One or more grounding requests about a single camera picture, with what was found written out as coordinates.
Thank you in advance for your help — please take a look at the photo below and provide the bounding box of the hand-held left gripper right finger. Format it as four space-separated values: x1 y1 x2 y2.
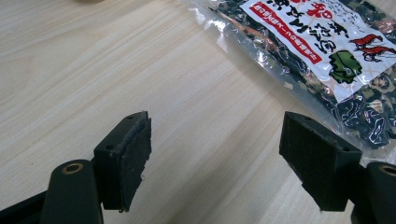
278 111 363 213

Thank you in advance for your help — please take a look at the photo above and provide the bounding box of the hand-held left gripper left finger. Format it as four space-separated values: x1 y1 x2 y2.
92 110 153 214

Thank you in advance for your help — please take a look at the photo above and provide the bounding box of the clear dried seaweed packet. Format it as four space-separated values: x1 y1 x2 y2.
180 0 396 164

